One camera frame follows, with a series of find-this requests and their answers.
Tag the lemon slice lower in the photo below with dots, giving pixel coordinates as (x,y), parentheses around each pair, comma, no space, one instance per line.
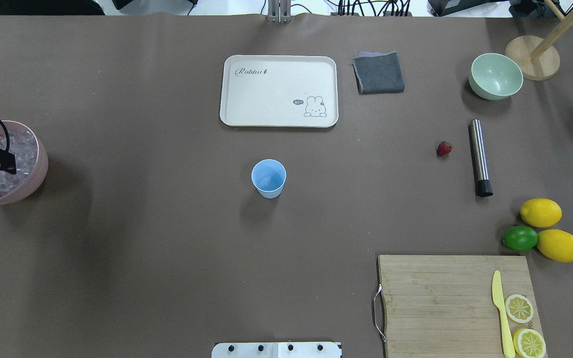
(529,343)

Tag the steel muddler black tip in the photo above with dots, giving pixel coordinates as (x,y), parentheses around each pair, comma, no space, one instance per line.
(483,186)

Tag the green lime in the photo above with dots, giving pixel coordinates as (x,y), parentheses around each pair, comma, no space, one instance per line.
(520,238)

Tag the light blue cup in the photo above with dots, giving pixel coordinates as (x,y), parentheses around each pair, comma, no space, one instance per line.
(268,177)

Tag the yellow lemon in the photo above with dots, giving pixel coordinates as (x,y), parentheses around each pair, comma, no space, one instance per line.
(540,212)
(556,244)

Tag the wooden cup stand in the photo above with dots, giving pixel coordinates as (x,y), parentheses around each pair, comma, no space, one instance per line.
(537,57)

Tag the pile of clear ice cubes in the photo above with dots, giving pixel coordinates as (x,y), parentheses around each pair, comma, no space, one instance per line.
(24,147)

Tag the lemon slice upper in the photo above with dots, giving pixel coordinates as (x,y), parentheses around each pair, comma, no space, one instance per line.
(519,308)

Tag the yellow plastic knife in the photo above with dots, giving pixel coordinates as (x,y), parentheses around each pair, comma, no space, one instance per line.
(505,332)

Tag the lemon slice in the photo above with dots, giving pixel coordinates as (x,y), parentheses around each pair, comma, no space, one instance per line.
(519,308)
(529,343)

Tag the yellow lemon upper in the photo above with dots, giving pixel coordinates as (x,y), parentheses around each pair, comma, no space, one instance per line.
(540,212)

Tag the pink bowl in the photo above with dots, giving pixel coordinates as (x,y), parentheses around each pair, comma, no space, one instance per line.
(36,177)

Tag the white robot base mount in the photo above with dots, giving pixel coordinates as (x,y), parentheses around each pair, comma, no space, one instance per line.
(278,350)

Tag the yellow lemon lower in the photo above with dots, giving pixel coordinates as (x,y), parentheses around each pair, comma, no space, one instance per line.
(556,244)

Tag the light green bowl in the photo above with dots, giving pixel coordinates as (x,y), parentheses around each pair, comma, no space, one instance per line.
(495,76)

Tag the grey folded cloth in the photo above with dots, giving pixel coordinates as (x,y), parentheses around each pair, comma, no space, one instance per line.
(378,73)

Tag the cream rabbit tray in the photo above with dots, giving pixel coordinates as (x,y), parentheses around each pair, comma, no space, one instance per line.
(279,91)

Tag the red strawberry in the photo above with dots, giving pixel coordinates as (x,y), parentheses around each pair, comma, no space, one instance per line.
(444,148)

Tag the bamboo cutting board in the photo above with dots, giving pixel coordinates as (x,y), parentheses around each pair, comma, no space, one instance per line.
(440,306)

